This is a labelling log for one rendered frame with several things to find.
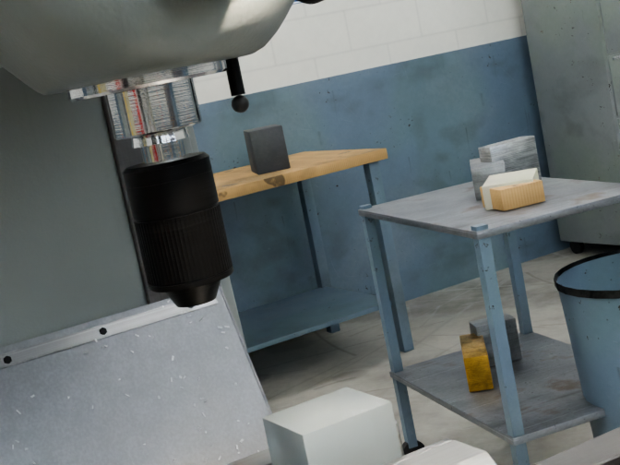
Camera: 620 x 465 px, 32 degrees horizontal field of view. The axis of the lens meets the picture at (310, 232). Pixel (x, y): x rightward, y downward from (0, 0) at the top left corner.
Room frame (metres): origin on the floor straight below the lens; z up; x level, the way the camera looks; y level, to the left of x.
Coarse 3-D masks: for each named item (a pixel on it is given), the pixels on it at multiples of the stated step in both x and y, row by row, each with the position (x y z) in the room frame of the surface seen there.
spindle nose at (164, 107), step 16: (192, 80) 0.59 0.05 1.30; (112, 96) 0.57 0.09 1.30; (128, 96) 0.57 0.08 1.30; (144, 96) 0.57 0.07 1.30; (160, 96) 0.57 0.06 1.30; (176, 96) 0.57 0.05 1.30; (192, 96) 0.58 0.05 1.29; (112, 112) 0.58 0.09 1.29; (128, 112) 0.57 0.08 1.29; (144, 112) 0.57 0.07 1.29; (160, 112) 0.57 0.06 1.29; (176, 112) 0.57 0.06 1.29; (192, 112) 0.58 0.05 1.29; (128, 128) 0.57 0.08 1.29; (144, 128) 0.57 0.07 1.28; (160, 128) 0.57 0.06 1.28; (176, 128) 0.57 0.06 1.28
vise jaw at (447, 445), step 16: (432, 448) 0.61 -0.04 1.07; (448, 448) 0.60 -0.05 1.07; (464, 448) 0.60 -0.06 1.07; (384, 464) 0.60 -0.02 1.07; (400, 464) 0.59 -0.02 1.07; (416, 464) 0.59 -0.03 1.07; (432, 464) 0.58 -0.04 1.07; (448, 464) 0.58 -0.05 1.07; (464, 464) 0.58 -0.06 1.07; (480, 464) 0.58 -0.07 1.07; (496, 464) 0.58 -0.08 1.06
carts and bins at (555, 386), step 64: (448, 192) 3.29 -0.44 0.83; (512, 192) 2.75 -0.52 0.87; (576, 192) 2.82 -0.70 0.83; (512, 256) 3.42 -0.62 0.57; (384, 320) 3.29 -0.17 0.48; (512, 320) 3.16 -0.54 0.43; (576, 320) 2.66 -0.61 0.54; (448, 384) 3.07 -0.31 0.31; (512, 384) 2.56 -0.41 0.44; (576, 384) 2.85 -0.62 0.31; (512, 448) 2.58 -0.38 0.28
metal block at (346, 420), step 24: (288, 408) 0.64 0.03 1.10; (312, 408) 0.63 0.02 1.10; (336, 408) 0.62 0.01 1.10; (360, 408) 0.61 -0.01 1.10; (384, 408) 0.61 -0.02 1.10; (288, 432) 0.60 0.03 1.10; (312, 432) 0.59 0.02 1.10; (336, 432) 0.59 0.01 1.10; (360, 432) 0.60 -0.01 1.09; (384, 432) 0.61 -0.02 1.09; (288, 456) 0.60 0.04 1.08; (312, 456) 0.58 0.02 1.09; (336, 456) 0.59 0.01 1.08; (360, 456) 0.60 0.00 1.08; (384, 456) 0.60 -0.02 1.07
